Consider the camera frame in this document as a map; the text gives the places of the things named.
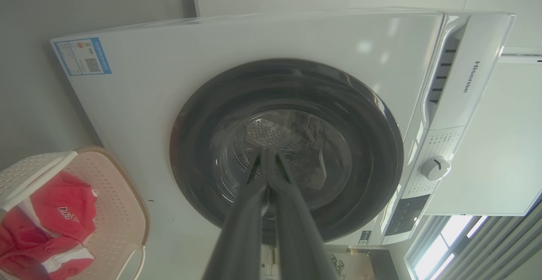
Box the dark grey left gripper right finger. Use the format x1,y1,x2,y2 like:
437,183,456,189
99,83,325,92
267,150,340,280

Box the beige perforated laundry basket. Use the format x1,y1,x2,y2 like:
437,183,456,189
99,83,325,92
0,146,151,280

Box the red shorts with white stripe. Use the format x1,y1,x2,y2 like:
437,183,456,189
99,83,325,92
0,200,96,280

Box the dark round washer door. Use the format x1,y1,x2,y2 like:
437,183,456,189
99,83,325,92
169,58,404,243

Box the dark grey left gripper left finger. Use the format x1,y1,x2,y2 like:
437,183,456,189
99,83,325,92
202,147,268,280

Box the white washer control knob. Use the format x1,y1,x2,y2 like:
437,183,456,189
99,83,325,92
420,156,451,181

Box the blue-edged energy label sticker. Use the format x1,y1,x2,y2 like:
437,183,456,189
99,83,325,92
54,37,112,76

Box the white front-load washing machine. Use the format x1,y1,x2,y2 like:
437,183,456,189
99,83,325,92
50,9,516,247

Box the window with grey frame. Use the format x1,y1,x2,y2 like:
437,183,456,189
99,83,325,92
404,212,542,280

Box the black washer display panel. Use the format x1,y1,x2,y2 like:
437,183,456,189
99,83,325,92
384,194,431,236

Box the white washer detergent drawer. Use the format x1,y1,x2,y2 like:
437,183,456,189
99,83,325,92
421,14,516,130

